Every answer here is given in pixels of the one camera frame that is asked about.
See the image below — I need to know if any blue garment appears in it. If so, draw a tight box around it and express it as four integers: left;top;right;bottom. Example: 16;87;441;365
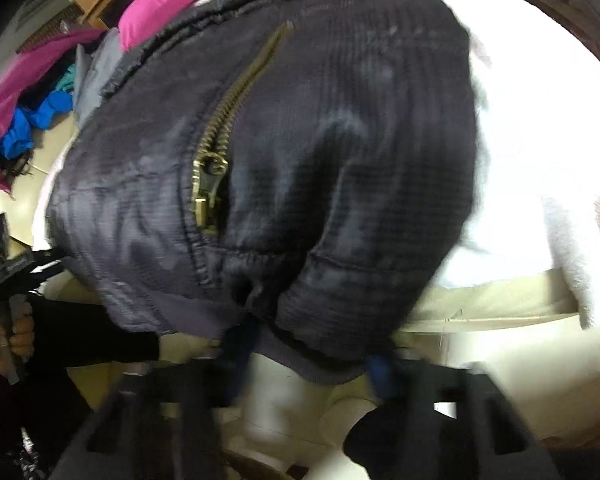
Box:
0;65;78;161

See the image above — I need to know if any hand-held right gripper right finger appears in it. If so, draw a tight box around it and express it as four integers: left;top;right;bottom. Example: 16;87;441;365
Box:
344;350;563;480

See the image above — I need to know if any magenta garment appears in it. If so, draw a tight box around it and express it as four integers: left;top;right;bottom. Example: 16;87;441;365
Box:
0;27;106;193

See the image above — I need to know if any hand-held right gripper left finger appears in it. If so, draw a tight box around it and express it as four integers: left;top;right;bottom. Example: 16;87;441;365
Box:
55;332;253;480

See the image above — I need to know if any person's left hand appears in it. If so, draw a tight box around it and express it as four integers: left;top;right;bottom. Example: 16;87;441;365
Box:
0;295;36;376

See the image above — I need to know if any grey jacket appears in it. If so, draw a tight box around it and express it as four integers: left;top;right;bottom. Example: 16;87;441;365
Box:
72;27;131;128

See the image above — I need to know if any pink pillow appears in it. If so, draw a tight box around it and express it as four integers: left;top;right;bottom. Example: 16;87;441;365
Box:
119;0;261;53

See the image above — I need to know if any white blanket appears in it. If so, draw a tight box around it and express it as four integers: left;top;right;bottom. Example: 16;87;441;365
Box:
395;0;600;331

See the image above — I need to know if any dark quilted jacket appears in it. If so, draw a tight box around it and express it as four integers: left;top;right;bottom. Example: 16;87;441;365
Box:
45;0;481;386

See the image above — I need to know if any person's left forearm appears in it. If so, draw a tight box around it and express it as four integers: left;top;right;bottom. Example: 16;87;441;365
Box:
25;295;161;366

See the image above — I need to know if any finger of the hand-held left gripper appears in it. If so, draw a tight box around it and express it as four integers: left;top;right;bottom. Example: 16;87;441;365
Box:
30;255;77;282

